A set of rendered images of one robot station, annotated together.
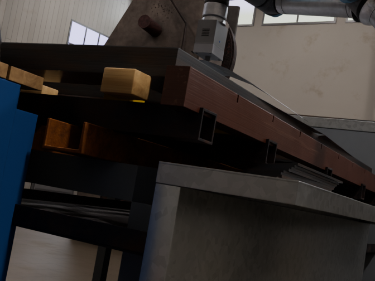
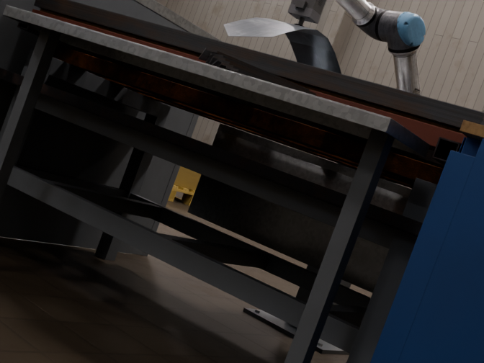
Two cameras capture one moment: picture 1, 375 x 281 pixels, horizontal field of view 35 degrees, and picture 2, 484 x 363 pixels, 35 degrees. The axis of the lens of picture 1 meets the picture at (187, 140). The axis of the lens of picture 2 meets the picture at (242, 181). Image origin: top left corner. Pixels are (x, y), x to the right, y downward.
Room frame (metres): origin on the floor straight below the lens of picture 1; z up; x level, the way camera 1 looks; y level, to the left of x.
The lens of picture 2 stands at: (1.63, 2.42, 0.57)
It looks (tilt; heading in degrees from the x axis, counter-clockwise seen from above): 2 degrees down; 273
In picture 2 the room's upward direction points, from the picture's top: 20 degrees clockwise
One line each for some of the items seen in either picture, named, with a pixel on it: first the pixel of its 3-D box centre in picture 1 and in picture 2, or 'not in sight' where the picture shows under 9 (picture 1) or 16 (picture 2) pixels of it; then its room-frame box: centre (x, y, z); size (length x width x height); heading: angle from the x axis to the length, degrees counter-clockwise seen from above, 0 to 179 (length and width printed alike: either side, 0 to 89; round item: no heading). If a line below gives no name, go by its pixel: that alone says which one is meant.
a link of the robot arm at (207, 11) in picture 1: (215, 13); not in sight; (1.75, -0.02, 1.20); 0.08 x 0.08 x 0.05
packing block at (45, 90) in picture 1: (38, 95); not in sight; (1.23, 0.33, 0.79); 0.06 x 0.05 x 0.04; 61
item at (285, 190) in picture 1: (341, 210); (371, 180); (1.33, -0.37, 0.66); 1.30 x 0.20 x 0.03; 151
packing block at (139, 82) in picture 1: (126, 84); not in sight; (0.91, 0.11, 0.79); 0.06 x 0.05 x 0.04; 61
